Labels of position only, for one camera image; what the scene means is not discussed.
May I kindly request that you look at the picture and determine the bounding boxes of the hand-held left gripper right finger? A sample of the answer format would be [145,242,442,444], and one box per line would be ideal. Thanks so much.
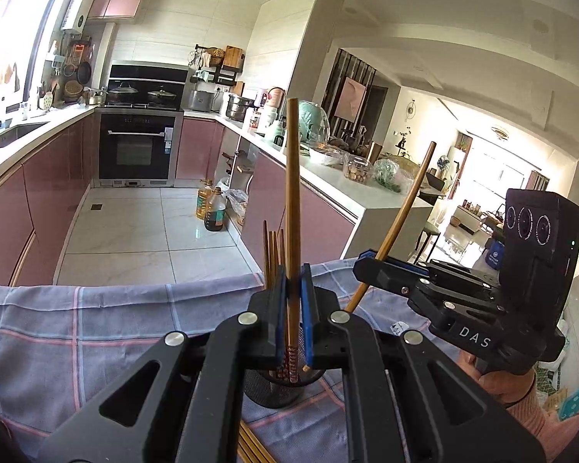
[300,263,546,463]

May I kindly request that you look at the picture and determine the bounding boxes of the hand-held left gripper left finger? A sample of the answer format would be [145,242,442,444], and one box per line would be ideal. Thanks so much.
[36,265,289,463]

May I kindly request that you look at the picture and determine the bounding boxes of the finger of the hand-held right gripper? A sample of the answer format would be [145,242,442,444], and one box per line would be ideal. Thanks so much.
[353,250,430,295]
[381,255,500,283]

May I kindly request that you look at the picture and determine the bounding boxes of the black mesh utensil holder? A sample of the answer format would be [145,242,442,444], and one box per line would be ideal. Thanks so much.
[242,367,319,408]

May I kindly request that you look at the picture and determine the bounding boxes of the person's right forearm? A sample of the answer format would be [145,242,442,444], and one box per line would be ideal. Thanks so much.
[504,371,579,463]

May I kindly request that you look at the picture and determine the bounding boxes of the hanging kitchen utensils rack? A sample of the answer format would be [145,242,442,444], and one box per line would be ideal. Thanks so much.
[43,39,97,104]

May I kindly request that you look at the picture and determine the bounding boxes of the person's right hand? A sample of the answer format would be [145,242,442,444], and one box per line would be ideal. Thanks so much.
[456,350,537,408]

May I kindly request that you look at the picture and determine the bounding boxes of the bag of green vegetables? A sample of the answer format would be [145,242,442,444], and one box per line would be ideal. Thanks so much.
[372,158,413,194]

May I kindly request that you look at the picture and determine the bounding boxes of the clear container of nuts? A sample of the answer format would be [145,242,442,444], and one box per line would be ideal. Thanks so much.
[344,154,372,184]

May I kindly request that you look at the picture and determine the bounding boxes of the white plastic bag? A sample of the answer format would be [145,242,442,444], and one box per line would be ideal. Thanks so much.
[224,188,249,225]

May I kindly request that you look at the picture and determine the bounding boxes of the dark cooking oil bottle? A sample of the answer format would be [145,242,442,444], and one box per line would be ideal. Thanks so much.
[203,187,227,232]

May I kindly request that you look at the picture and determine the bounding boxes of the white bowl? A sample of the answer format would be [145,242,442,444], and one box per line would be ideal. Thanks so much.
[309,147,345,165]

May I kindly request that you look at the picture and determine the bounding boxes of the yellow cooking oil bottle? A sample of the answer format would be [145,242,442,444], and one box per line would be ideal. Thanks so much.
[195,178,214,220]

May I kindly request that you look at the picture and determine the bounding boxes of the green air fryer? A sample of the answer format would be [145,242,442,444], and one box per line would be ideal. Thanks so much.
[300,100,330,143]

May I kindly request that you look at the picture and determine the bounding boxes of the blue checked tablecloth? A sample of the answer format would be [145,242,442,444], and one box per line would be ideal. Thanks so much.
[0,258,464,463]

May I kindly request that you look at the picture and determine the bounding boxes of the pink cabinet beside oven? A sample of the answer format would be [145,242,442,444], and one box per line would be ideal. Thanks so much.
[175,117,225,181]

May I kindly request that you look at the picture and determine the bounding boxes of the pink thermos jug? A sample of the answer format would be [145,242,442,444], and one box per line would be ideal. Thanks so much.
[265,87,286,117]

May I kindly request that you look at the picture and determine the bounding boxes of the steel stockpot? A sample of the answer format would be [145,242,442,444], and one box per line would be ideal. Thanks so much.
[225,95,254,121]

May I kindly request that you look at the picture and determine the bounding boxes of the black built-in stove oven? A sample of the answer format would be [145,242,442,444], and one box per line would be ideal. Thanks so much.
[98,60,189,188]

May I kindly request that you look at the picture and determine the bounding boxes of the silver rice cooker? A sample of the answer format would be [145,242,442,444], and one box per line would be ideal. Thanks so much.
[188,89,214,112]

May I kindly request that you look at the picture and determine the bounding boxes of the black lidded wok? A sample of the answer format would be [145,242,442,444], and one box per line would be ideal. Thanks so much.
[147,86,178,107]
[107,82,140,105]

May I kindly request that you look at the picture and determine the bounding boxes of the long pink base cabinets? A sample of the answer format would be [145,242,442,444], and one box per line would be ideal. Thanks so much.
[0,111,100,286]

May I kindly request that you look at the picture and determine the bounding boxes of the white water heater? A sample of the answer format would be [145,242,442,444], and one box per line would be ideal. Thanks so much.
[60,0,100,34]

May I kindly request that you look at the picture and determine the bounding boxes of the kitchen window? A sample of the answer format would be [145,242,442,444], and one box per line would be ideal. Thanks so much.
[0,0,73,107]

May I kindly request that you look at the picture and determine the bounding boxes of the pink wall painting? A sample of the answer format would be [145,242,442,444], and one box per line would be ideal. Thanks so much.
[335,76,367,121]

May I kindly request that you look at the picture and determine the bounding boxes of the black wall rack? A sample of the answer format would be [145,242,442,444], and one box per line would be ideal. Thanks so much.
[189,44,246,88]

